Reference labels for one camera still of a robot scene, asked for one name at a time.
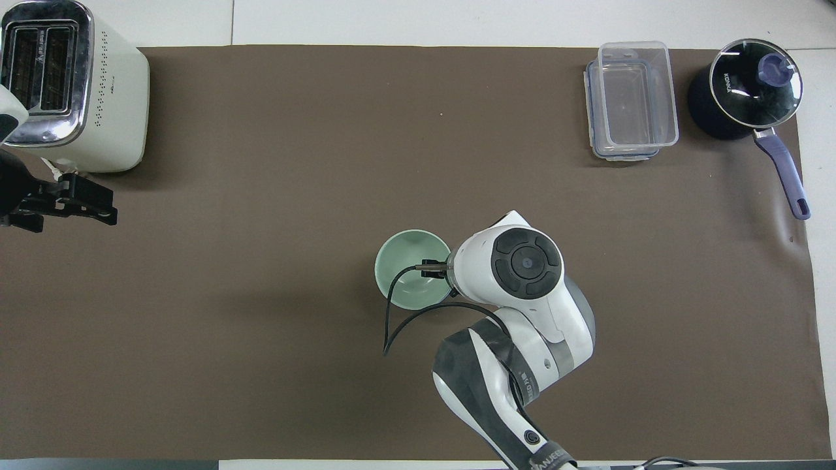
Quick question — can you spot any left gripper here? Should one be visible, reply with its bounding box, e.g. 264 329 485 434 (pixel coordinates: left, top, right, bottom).
0 149 119 234

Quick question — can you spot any green bowl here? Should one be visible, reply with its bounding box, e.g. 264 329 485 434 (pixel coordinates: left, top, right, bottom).
374 229 455 311

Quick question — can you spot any white two-slot toaster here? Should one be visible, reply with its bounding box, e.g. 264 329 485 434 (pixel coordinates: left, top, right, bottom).
0 0 151 174

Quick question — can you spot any clear lid with blue clips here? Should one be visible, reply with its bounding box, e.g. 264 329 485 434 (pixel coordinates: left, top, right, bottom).
583 60 662 162

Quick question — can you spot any clear plastic container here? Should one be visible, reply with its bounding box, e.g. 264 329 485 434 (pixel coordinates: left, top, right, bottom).
598 41 680 148

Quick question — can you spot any glass pot lid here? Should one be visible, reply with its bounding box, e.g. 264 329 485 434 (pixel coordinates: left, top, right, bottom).
709 39 803 129

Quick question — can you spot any black cable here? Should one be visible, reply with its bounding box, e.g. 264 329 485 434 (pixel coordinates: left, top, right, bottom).
637 456 701 470
383 259 527 409

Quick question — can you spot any dark pot with purple handle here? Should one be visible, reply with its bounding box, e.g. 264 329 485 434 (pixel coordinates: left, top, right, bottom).
687 39 812 221

